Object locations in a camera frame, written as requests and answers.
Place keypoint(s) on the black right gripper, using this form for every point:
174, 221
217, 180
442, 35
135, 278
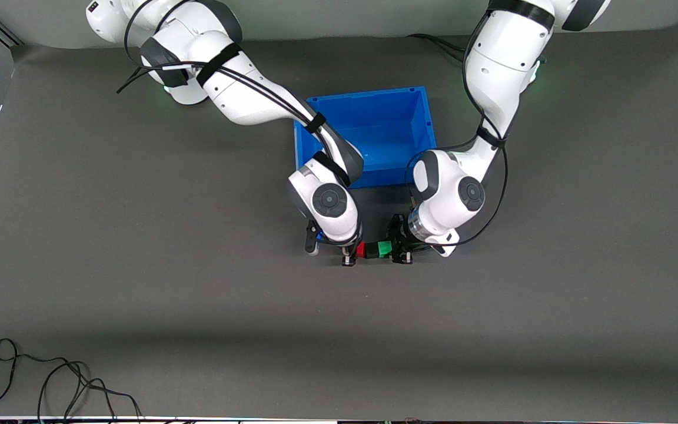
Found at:
349, 252

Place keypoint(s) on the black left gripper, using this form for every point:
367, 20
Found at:
399, 236

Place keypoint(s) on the red cube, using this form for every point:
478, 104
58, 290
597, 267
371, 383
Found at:
362, 250

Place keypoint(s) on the green cube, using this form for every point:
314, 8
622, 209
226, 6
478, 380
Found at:
385, 249

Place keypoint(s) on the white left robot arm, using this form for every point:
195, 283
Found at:
504, 65

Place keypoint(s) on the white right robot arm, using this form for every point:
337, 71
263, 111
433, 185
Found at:
327, 203

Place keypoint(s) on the black cube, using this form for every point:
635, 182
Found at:
372, 249

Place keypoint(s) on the dark grey table mat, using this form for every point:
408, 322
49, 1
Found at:
256, 294

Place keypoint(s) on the blue plastic storage bin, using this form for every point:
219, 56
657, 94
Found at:
386, 123

